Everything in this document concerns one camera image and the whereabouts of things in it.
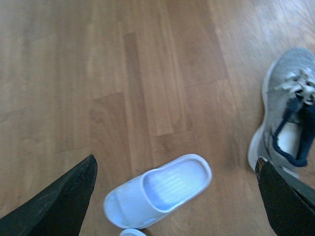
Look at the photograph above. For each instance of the light blue slide slipper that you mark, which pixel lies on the light blue slide slipper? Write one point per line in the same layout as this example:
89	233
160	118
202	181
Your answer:
148	198

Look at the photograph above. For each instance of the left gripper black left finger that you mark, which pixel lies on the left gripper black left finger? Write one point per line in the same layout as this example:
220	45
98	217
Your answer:
59	209

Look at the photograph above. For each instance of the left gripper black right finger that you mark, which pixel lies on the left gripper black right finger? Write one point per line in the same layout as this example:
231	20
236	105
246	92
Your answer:
289	203

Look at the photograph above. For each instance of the grey knit sneaker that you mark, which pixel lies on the grey knit sneaker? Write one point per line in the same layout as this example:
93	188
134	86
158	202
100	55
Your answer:
287	132

